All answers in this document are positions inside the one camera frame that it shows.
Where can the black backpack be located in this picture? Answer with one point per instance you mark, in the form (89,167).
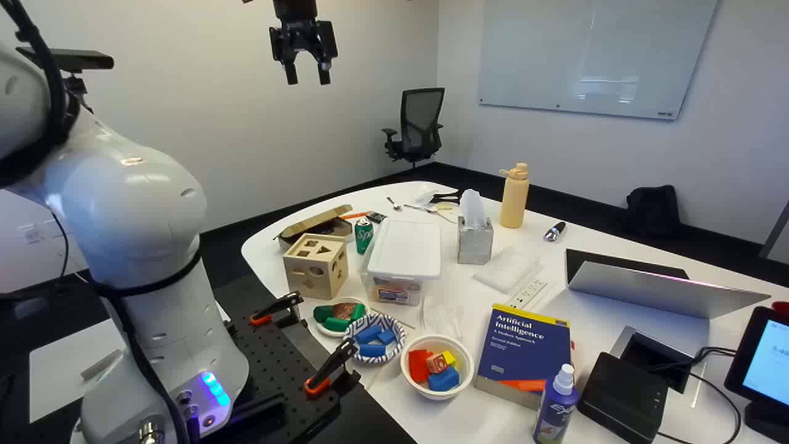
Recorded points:
(652,212)

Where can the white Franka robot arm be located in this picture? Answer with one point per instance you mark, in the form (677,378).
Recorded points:
(131,205)

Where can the small spray bottle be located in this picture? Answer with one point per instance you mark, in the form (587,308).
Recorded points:
(557,407)

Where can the plate with green toy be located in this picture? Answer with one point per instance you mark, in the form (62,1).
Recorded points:
(338,317)

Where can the black stereo camera on stand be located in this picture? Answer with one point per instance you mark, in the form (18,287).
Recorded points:
(71,57)

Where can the wooden shape sorter box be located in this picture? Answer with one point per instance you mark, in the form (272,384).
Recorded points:
(315,265)

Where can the wooden pencil case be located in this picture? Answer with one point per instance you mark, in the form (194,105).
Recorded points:
(317,223)

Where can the tan water bottle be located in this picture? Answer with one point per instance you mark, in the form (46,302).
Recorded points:
(513,197)

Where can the white paper napkin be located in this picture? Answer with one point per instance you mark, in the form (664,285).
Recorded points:
(506,267)

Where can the blue patterned plate with blocks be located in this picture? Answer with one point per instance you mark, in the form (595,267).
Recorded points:
(374,338)

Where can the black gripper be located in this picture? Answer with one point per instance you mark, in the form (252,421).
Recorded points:
(304,37)

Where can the wall whiteboard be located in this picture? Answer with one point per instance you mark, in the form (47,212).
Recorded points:
(595,53)

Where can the grey tissue box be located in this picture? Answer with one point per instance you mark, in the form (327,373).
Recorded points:
(475,237)

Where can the clear bin with white lid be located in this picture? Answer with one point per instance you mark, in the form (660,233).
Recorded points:
(403,249)

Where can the black mesh office chair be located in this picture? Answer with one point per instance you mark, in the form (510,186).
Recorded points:
(421,125)

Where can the black tablet with lit screen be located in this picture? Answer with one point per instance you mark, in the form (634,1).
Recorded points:
(766,366)

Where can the green soda can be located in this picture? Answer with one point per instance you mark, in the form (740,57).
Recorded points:
(363,237)

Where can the grey tablet laptop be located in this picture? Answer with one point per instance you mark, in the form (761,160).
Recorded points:
(650,291)

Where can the dark marker pen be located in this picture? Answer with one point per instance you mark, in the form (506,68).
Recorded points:
(557,230)

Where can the blue book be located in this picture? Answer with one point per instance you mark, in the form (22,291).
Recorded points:
(523,349)

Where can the white bowl with coloured blocks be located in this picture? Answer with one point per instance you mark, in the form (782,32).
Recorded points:
(435,368)

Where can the black clamp with orange tip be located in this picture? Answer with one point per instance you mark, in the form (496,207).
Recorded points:
(278,306)
(332,366)

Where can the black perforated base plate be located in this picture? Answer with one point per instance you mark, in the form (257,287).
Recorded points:
(280,371)

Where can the black box object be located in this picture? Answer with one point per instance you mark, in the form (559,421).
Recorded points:
(620,397)

